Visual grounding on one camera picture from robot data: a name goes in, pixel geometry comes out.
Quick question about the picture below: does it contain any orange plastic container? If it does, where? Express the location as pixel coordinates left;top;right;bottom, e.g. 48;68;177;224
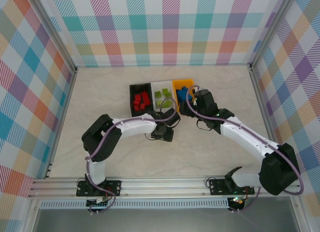
172;78;198;113

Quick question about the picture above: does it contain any white plastic container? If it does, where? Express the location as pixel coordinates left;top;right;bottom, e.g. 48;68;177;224
150;80;179;114

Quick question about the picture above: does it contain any black plastic container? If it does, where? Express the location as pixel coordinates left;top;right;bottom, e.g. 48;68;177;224
129;83;155;117

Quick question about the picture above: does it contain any grey metal panel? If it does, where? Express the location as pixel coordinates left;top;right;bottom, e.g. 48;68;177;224
32;197;301;232

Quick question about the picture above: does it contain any thin black right gripper cable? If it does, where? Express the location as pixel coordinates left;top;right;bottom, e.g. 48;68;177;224
196;118;212;131

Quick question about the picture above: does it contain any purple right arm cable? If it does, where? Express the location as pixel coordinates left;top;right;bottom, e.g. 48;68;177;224
184;85;305;213

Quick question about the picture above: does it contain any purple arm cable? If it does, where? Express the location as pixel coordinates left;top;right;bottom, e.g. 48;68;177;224
184;85;305;213
85;98;176;214

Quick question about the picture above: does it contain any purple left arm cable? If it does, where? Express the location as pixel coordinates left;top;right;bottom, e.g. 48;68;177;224
85;98;176;214

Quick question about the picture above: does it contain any aluminium mounting rail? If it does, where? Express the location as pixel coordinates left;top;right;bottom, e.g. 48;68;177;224
28;176;305;199

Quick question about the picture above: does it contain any aluminium right side rail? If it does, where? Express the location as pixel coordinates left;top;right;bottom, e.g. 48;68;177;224
248;64;288;177

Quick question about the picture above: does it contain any white slotted cable duct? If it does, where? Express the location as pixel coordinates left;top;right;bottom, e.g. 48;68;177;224
39;198;230;209

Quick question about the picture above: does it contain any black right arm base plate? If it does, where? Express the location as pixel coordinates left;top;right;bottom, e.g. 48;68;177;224
209;178;256;195

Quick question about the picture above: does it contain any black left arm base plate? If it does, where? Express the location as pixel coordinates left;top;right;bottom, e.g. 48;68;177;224
76;179;122;197

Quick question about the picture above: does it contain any aluminium left side rail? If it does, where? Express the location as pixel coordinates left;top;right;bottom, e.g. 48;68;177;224
44;66;79;179

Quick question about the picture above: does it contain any aluminium right frame post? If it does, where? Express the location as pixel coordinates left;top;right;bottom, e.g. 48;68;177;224
248;0;295;69

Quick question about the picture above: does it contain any aluminium frame post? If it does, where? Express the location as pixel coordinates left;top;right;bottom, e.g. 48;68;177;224
29;0;78;76
248;0;295;69

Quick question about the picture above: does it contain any aluminium left frame post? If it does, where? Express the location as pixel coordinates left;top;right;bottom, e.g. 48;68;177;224
29;0;78;76

